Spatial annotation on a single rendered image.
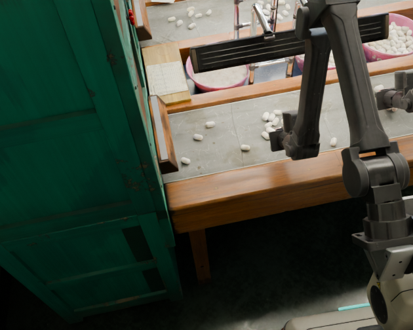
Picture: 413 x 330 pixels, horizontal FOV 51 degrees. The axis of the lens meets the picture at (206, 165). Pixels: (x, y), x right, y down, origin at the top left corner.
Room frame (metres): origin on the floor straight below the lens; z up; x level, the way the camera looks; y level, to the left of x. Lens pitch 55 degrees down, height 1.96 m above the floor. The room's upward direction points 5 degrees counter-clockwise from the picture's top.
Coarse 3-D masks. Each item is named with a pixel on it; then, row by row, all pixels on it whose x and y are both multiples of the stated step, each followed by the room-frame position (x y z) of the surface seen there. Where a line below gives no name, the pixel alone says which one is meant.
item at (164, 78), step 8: (160, 64) 1.33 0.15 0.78; (168, 64) 1.32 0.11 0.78; (176, 64) 1.32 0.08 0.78; (152, 72) 1.29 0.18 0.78; (160, 72) 1.28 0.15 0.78; (168, 72) 1.28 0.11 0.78; (176, 72) 1.27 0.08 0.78; (152, 80) 1.24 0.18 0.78; (160, 80) 1.24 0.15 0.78; (168, 80) 1.23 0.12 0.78; (176, 80) 1.23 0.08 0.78; (184, 80) 1.23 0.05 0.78; (152, 88) 1.20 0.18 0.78; (160, 88) 1.19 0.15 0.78; (168, 88) 1.19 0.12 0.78; (176, 88) 1.18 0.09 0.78; (184, 88) 1.18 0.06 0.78
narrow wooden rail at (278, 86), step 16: (368, 64) 1.23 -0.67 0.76; (384, 64) 1.23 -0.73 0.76; (400, 64) 1.22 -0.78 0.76; (288, 80) 1.19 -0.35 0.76; (336, 80) 1.17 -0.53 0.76; (192, 96) 1.15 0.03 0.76; (208, 96) 1.14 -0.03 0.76; (224, 96) 1.13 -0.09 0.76; (240, 96) 1.13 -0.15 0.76; (256, 96) 1.13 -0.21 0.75; (176, 112) 1.10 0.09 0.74
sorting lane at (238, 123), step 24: (264, 96) 1.14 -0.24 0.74; (288, 96) 1.13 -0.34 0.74; (336, 96) 1.10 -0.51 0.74; (192, 120) 1.05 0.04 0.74; (216, 120) 1.04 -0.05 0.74; (240, 120) 1.03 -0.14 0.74; (264, 120) 1.02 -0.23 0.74; (336, 120) 0.99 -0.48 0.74; (384, 120) 0.97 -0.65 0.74; (408, 120) 0.96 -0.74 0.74; (192, 144) 0.94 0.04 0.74; (216, 144) 0.93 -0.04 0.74; (240, 144) 0.92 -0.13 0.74; (264, 144) 0.91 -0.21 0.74; (336, 144) 0.88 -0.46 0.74; (192, 168) 0.84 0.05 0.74; (216, 168) 0.83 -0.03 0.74; (240, 168) 0.82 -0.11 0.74
